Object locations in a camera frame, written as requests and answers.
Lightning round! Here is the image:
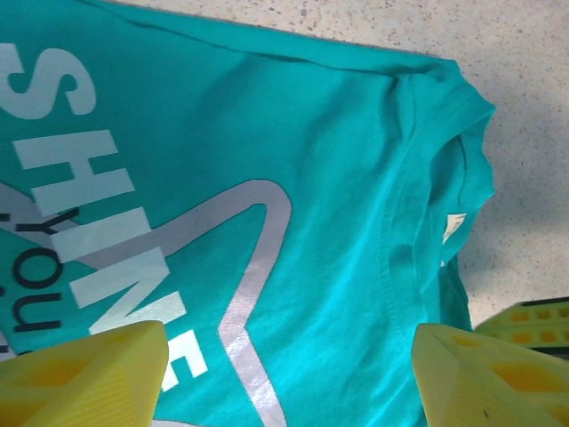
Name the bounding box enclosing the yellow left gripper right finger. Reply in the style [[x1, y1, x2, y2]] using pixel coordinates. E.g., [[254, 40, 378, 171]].
[[411, 322, 569, 427]]

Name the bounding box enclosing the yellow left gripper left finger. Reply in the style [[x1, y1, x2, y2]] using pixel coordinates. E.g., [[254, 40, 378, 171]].
[[0, 319, 170, 427]]

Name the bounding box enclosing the teal t-shirt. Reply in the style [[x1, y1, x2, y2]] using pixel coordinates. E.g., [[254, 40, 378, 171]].
[[0, 0, 497, 427]]

